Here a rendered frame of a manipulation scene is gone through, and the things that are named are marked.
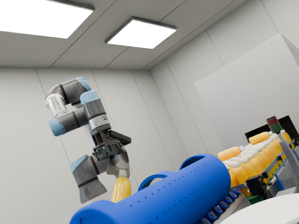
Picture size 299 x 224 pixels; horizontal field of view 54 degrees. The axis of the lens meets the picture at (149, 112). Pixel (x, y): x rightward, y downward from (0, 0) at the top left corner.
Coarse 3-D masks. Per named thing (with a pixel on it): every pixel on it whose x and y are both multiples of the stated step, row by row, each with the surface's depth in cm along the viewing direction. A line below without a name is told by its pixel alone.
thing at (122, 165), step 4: (120, 156) 111; (120, 160) 110; (124, 160) 110; (120, 164) 108; (124, 164) 110; (128, 164) 110; (120, 168) 107; (124, 168) 109; (128, 168) 110; (128, 172) 110; (128, 176) 110
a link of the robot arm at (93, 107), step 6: (84, 96) 113; (90, 96) 113; (96, 96) 114; (84, 102) 113; (90, 102) 112; (96, 102) 113; (84, 108) 114; (90, 108) 112; (96, 108) 112; (102, 108) 114; (90, 114) 112; (96, 114) 111; (102, 114) 112
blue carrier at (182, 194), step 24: (192, 168) 135; (216, 168) 147; (144, 192) 103; (168, 192) 109; (192, 192) 119; (216, 192) 137; (72, 216) 96; (96, 216) 90; (120, 216) 87; (144, 216) 93; (168, 216) 101; (192, 216) 114
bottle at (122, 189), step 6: (120, 180) 107; (126, 180) 108; (114, 186) 107; (120, 186) 105; (126, 186) 106; (114, 192) 105; (120, 192) 104; (126, 192) 105; (114, 198) 103; (120, 198) 102
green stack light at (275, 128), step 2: (274, 124) 184; (276, 124) 181; (278, 124) 181; (270, 126) 183; (272, 126) 182; (274, 126) 181; (276, 126) 181; (278, 126) 181; (280, 126) 182; (270, 128) 185; (272, 128) 182; (274, 128) 181; (276, 128) 181; (278, 128) 181; (280, 128) 181; (272, 130) 182; (274, 130) 181; (276, 130) 181; (278, 130) 180; (280, 130) 180; (272, 132) 183; (274, 132) 182
